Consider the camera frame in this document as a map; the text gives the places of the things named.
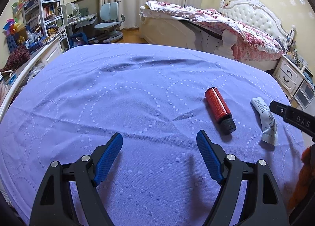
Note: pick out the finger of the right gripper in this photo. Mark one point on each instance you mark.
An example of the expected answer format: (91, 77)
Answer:
(294, 117)

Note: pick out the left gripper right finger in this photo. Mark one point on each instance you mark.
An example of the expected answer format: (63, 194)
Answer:
(263, 203)

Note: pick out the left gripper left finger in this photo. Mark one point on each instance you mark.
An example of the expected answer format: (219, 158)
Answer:
(54, 205)

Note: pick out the grey-white foil pouch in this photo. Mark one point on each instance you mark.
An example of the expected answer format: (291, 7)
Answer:
(267, 120)

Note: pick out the red small bottle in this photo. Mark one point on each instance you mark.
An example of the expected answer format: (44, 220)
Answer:
(220, 111)

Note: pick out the plastic drawer unit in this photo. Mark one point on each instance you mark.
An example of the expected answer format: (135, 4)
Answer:
(304, 95)

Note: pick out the white nightstand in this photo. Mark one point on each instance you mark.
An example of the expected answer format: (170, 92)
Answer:
(289, 76)

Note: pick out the floral pink quilt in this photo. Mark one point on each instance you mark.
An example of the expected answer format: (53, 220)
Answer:
(208, 30)

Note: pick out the purple tablecloth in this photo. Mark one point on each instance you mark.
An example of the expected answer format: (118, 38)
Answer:
(154, 96)

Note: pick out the white bed with headboard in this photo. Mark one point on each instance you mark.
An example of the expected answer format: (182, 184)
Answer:
(256, 14)

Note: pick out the study desk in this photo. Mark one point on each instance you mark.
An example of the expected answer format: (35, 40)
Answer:
(72, 19)

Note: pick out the white bookshelf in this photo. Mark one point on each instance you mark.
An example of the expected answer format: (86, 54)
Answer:
(45, 17)

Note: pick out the light blue desk chair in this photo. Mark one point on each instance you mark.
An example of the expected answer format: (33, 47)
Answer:
(110, 24)

